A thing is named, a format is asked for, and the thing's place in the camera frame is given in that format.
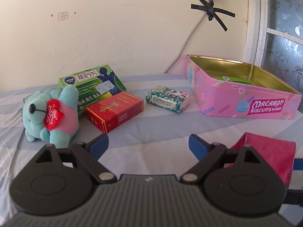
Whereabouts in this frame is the green patterned tissue packet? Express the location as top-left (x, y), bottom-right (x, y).
top-left (145, 85), bottom-right (191, 114)

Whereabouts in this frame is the white frosted glass window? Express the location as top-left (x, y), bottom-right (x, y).
top-left (245, 0), bottom-right (303, 93)

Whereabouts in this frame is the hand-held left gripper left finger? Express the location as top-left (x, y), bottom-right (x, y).
top-left (34, 134), bottom-right (116, 184)

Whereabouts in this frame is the blue striped bed sheet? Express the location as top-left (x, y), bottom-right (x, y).
top-left (0, 72), bottom-right (303, 227)

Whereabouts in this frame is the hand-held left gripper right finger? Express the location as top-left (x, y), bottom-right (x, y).
top-left (180, 134), bottom-right (264, 184)

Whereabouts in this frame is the pink biscuit tin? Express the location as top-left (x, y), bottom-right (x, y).
top-left (183, 54), bottom-right (302, 121)

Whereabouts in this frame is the teal teddy bear red heart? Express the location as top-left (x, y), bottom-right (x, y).
top-left (22, 85), bottom-right (80, 149)

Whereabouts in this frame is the black tape cross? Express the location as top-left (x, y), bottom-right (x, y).
top-left (191, 0), bottom-right (236, 32)

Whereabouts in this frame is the magenta cloth pouch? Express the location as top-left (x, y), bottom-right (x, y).
top-left (224, 132), bottom-right (297, 190)

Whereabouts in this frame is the white power cable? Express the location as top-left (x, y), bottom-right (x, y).
top-left (164, 11), bottom-right (209, 74)

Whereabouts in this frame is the red cigarette box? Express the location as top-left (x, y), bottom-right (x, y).
top-left (85, 92), bottom-right (144, 133)

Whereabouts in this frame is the green medicine box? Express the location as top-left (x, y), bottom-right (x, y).
top-left (58, 64), bottom-right (127, 119)
top-left (218, 75), bottom-right (255, 86)

